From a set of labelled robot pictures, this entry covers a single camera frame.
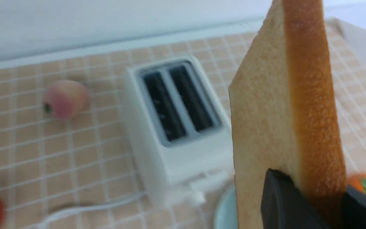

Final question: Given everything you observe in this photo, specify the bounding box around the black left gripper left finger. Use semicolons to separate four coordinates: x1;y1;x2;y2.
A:
261;169;329;229

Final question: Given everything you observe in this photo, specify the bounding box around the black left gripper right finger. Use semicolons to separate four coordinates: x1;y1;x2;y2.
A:
342;185;366;229

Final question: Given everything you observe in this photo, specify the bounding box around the toast slice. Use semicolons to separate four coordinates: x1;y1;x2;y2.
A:
228;0;347;229

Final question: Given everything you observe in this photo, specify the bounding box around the light blue plate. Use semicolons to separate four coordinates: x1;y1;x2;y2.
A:
213;184;238;229

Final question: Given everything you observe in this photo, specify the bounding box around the white two-slot toaster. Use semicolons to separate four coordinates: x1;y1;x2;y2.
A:
122;55;234;207

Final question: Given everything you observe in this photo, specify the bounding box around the orange checkered tablecloth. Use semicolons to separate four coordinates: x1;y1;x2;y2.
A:
0;23;366;229

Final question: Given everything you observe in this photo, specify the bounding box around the pink peach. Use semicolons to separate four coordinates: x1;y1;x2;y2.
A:
43;80;89;119

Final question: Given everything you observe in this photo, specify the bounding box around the white toaster power cord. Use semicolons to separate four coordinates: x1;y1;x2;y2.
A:
27;191;147;229

